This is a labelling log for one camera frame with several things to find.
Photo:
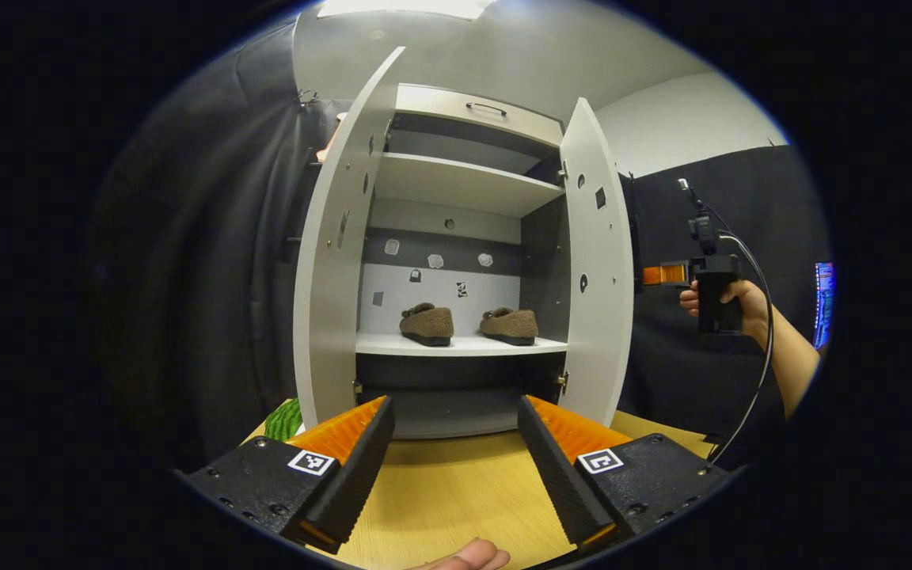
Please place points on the white cabinet shelf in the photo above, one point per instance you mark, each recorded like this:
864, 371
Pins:
464, 182

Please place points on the brown fuzzy shoe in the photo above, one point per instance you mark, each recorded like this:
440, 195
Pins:
428, 323
511, 324

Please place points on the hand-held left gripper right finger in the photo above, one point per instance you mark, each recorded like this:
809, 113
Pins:
555, 475

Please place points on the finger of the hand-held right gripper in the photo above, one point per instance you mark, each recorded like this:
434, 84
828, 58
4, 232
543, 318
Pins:
666, 275

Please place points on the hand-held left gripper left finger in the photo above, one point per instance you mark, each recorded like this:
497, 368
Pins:
361, 467

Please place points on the white cabinet drawer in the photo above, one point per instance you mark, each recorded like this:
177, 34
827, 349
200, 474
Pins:
432, 107

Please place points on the computer screen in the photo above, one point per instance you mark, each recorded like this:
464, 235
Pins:
823, 305

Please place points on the green striped object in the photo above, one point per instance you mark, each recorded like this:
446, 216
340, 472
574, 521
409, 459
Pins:
286, 419

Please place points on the ceiling light panel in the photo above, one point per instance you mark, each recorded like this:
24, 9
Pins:
404, 8

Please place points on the white grey shoe cabinet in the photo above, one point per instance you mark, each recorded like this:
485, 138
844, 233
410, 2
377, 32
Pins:
495, 289

